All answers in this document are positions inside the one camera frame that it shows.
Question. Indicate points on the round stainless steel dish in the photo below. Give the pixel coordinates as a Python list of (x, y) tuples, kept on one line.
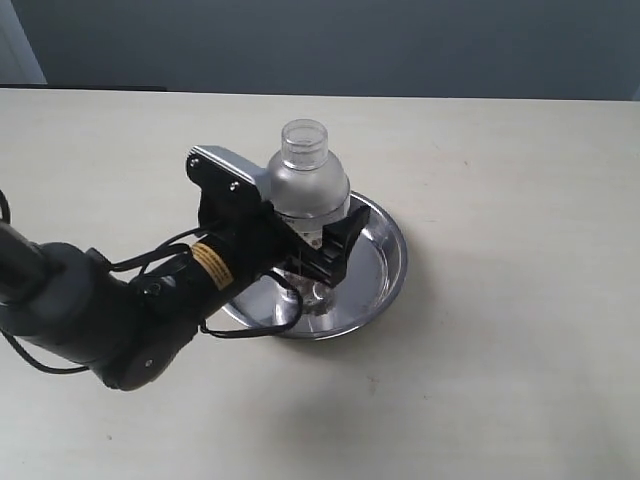
[(377, 269)]

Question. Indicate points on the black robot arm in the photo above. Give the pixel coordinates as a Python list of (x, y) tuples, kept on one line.
[(126, 322)]

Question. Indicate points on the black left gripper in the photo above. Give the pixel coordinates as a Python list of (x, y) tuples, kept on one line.
[(236, 252)]

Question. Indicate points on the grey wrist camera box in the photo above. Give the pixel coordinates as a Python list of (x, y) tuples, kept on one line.
[(237, 166)]

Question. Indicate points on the clear plastic shaker bottle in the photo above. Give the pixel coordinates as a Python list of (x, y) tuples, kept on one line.
[(310, 188)]

